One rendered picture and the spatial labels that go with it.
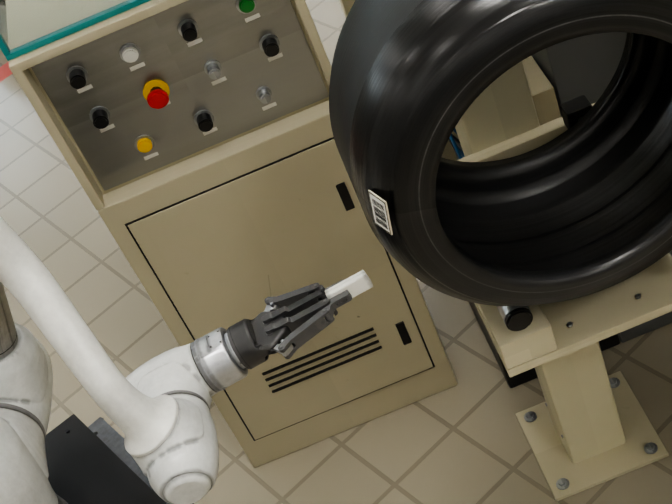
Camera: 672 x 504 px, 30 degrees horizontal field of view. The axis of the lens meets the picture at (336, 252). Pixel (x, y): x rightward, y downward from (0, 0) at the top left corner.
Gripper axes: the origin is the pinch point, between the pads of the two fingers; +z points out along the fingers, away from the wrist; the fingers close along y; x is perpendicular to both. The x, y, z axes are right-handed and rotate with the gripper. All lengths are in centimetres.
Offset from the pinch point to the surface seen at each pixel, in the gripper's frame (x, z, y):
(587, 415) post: 91, 22, 29
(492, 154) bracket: 11.9, 29.9, 26.2
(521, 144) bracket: 12.9, 35.1, 26.0
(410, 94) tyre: -33.9, 23.3, -10.4
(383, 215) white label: -19.2, 11.9, -11.6
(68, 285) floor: 89, -100, 163
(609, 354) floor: 108, 33, 55
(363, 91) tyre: -32.7, 17.8, -2.8
